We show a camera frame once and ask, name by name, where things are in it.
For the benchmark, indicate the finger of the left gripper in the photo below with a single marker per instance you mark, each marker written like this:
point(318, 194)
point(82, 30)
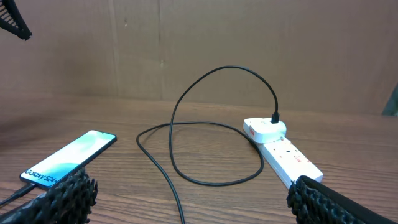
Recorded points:
point(12, 21)

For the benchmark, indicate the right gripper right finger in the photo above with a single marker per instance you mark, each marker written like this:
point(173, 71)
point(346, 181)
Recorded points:
point(314, 203)

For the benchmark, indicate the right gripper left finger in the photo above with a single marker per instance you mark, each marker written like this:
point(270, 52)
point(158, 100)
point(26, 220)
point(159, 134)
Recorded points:
point(68, 203)

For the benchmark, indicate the blue Samsung Galaxy smartphone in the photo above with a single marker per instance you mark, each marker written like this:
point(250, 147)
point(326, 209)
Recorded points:
point(67, 160)

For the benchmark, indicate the white charger plug adapter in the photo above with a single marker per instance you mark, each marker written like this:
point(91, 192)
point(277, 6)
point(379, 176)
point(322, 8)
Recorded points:
point(263, 131)

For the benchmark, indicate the white power strip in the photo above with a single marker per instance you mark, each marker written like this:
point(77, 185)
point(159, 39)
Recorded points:
point(286, 160)

